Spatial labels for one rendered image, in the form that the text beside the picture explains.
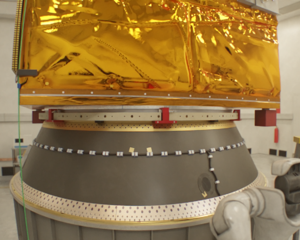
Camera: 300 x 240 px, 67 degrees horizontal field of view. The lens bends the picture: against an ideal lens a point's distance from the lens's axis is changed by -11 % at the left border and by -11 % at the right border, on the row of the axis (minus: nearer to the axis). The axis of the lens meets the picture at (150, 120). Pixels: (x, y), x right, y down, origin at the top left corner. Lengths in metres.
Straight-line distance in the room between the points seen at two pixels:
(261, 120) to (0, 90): 6.05
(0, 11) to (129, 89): 5.88
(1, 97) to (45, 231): 5.52
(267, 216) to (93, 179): 0.91
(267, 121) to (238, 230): 1.52
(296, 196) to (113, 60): 1.06
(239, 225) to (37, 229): 1.26
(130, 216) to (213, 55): 1.12
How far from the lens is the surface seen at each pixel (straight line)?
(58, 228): 1.52
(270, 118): 2.21
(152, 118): 1.41
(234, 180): 1.62
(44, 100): 1.34
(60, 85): 1.34
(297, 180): 0.88
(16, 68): 1.44
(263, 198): 0.85
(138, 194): 1.33
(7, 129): 6.84
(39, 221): 1.65
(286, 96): 9.79
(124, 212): 1.31
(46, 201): 1.53
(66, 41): 1.34
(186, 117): 1.47
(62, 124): 1.69
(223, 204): 0.78
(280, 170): 0.84
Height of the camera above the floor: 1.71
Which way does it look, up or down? 2 degrees down
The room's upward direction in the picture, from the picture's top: straight up
